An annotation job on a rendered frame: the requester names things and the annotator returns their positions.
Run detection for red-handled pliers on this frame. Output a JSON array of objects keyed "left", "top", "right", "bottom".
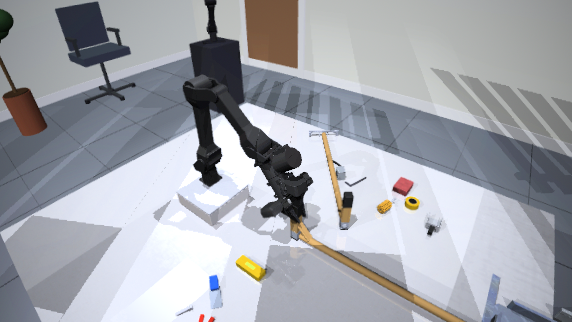
[{"left": 199, "top": 314, "right": 215, "bottom": 322}]

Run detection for blue-handled scraper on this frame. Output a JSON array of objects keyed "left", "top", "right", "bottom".
[{"left": 209, "top": 275, "right": 223, "bottom": 309}]

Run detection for pink rectangular block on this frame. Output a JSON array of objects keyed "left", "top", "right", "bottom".
[{"left": 392, "top": 177, "right": 413, "bottom": 196}]

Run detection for long scraper with wooden handle and dark grey blade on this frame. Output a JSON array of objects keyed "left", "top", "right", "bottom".
[{"left": 290, "top": 200, "right": 465, "bottom": 322}]

